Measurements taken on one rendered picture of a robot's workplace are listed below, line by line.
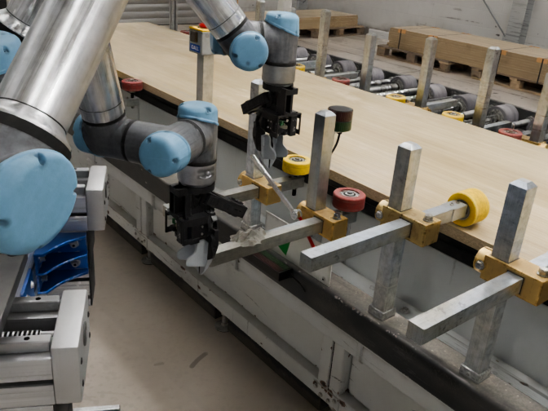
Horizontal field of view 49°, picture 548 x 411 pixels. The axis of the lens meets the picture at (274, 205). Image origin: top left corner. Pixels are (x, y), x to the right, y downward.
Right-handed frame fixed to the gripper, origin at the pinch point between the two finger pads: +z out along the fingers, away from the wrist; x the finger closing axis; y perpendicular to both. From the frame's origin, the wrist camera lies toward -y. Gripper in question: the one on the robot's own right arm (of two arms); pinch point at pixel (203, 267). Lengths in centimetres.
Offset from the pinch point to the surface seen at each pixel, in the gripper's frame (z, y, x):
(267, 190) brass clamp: -3.3, -32.5, -20.2
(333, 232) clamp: -1.8, -32.8, 4.9
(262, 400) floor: 83, -46, -31
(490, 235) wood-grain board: -7, -55, 32
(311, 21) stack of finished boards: 56, -597, -623
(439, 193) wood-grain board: -7, -64, 11
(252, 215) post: 7.3, -33.8, -27.3
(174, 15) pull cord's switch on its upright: -13, -143, -259
